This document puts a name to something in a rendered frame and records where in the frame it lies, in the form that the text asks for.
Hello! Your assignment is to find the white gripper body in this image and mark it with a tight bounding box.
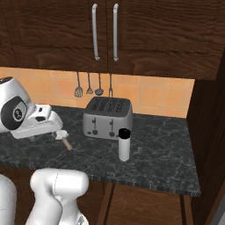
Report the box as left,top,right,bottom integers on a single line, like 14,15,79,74
11,112,64,141

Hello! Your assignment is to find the hanging grey small spatula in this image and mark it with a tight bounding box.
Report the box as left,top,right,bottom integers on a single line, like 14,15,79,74
85,72,94,96

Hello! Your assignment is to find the silver four-slot toaster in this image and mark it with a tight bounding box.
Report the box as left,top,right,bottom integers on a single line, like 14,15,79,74
82,96,134,142

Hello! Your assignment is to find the hanging grey ladle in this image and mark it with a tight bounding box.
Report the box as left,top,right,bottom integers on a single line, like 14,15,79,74
94,72,105,97

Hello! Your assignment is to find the hanging grey fork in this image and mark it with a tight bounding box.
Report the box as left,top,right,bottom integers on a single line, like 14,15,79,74
107,73,114,98

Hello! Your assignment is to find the white bottle with black cap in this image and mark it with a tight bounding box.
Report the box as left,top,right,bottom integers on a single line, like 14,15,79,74
117,127,132,163

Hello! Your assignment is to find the narrow dark wood cupboard door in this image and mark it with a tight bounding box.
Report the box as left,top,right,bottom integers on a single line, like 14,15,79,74
0,0,18,68

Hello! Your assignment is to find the dark wood base cabinet door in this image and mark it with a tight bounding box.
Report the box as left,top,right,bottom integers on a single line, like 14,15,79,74
105,183,186,225

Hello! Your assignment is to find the tall dark wood cabinet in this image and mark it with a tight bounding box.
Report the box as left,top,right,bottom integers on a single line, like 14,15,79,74
186,49,225,225

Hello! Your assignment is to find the white brush with wooden handle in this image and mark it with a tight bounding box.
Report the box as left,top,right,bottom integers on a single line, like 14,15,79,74
54,129,73,151

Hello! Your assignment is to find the dark wood wall cupboard door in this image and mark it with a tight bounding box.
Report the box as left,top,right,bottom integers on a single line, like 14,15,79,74
106,0,225,81
2,0,109,73

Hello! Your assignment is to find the silver cupboard handle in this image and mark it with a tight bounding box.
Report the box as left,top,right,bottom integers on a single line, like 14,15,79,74
91,3,101,62
112,3,120,62

